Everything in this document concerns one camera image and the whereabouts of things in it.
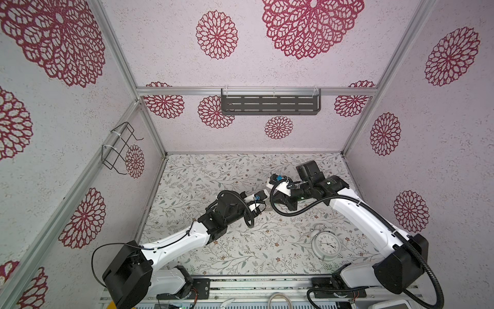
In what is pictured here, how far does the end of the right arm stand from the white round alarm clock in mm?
268

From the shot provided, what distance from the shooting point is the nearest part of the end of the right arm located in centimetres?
65

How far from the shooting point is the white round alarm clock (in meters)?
0.81
